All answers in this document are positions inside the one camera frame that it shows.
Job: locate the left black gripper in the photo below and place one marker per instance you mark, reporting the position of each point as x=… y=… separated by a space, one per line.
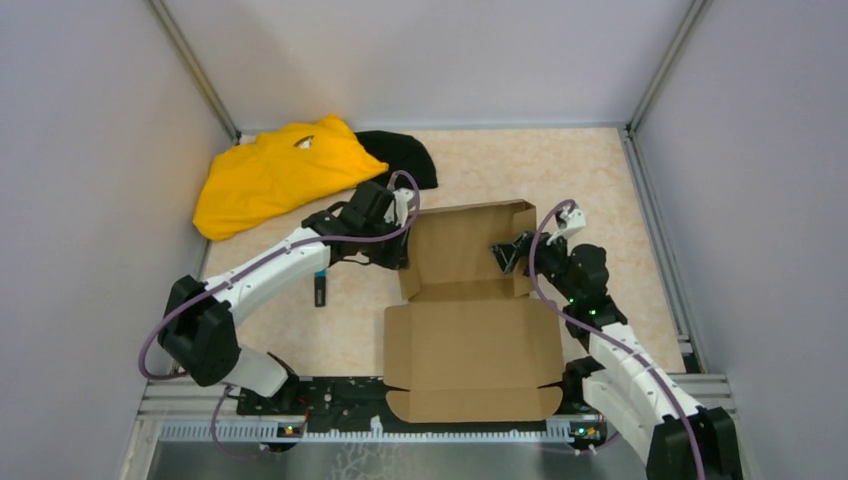
x=399 y=257

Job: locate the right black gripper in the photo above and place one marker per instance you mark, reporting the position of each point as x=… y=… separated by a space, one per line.
x=507 y=254

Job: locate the brown cardboard box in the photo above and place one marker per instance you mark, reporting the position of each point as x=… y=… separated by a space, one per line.
x=469 y=343

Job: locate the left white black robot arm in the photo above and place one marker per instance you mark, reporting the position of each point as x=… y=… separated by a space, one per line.
x=199 y=328

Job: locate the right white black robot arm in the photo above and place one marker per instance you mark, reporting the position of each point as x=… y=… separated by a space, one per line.
x=674 y=434

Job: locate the black cloth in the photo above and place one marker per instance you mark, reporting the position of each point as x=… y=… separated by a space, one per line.
x=400 y=152

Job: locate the black blue marker pen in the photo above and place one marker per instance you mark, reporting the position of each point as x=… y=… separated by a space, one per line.
x=320 y=291

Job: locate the yellow shirt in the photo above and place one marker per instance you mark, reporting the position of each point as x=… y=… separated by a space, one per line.
x=279 y=172

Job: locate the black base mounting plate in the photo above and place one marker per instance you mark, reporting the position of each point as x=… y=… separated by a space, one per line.
x=359 y=405

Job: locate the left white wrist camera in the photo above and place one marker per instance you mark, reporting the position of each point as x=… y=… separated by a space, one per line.
x=399 y=210

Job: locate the aluminium frame rail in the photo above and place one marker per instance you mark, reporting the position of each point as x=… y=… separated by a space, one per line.
x=191 y=412

